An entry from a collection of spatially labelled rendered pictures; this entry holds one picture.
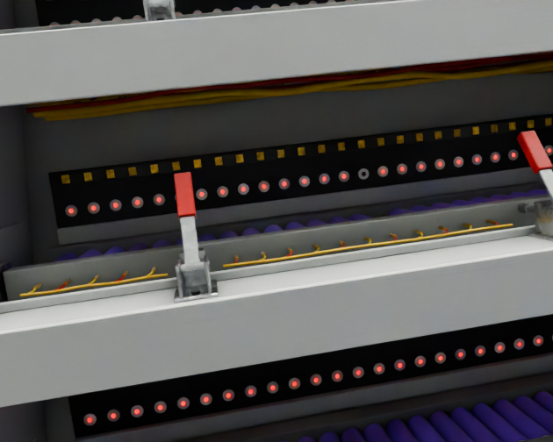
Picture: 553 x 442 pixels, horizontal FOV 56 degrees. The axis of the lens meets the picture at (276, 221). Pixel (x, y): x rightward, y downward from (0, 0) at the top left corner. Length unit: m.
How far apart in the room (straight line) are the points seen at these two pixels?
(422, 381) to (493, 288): 0.18
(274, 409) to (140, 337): 0.21
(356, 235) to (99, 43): 0.23
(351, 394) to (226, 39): 0.33
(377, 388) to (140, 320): 0.27
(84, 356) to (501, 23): 0.37
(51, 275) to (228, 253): 0.13
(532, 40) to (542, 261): 0.17
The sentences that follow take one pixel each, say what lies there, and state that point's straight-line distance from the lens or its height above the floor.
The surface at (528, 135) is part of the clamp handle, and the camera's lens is 0.45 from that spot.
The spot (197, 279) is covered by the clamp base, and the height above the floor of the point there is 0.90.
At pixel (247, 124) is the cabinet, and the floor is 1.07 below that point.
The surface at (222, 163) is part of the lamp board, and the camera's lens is 0.51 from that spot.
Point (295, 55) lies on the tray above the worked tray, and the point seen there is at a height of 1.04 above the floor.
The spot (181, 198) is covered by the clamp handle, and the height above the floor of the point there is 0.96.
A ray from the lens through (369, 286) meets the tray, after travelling 0.34.
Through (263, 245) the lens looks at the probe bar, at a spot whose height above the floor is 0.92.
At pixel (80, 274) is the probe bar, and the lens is 0.41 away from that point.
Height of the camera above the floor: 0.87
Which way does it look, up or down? 10 degrees up
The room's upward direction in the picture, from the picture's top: 9 degrees counter-clockwise
